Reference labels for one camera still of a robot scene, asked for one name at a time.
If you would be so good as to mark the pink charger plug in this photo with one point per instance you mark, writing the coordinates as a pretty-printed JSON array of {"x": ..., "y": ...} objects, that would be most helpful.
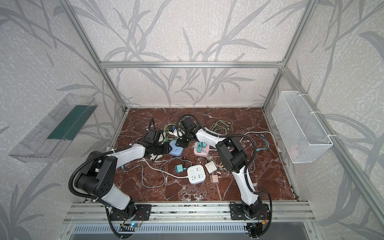
[{"x": 214, "y": 179}]

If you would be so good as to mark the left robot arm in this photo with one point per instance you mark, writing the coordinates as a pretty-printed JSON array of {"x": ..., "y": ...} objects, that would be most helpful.
[{"x": 94, "y": 179}]

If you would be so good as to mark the pink power strip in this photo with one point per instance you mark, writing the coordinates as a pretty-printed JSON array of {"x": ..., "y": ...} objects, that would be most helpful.
[{"x": 203, "y": 153}]

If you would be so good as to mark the white power strip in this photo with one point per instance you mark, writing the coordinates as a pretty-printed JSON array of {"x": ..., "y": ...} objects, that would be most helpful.
[{"x": 196, "y": 174}]

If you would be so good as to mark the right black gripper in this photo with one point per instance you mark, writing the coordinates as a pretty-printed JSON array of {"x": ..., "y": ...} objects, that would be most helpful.
[{"x": 183, "y": 141}]

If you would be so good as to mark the teal charger plug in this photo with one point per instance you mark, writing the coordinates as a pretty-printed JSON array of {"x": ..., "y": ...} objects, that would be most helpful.
[{"x": 179, "y": 168}]

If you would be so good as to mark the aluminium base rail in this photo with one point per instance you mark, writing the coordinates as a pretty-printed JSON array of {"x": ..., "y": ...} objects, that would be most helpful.
[{"x": 191, "y": 212}]

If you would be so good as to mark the blue power strip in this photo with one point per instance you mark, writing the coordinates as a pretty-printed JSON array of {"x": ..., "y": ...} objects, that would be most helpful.
[{"x": 175, "y": 150}]

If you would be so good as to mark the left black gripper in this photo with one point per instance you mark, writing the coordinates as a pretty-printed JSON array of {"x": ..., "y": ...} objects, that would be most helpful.
[{"x": 162, "y": 147}]

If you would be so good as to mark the clear plastic tray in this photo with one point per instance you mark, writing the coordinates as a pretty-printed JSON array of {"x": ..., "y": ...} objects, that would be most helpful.
[{"x": 48, "y": 141}]

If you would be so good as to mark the white wire basket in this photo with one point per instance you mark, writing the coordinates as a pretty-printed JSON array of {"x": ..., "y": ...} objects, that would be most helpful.
[{"x": 302, "y": 133}]

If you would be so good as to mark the white charger plug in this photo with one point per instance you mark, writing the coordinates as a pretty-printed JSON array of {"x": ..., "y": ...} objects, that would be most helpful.
[
  {"x": 211, "y": 167},
  {"x": 155, "y": 157}
]

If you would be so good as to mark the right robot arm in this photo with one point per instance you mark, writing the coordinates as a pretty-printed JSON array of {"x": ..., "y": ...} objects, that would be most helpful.
[{"x": 232, "y": 155}]

